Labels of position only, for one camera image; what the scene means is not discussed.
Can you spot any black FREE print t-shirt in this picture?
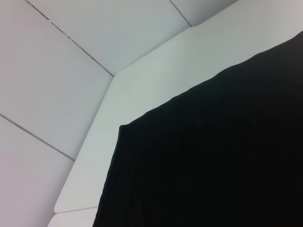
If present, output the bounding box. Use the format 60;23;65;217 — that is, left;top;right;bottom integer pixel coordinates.
92;30;303;227

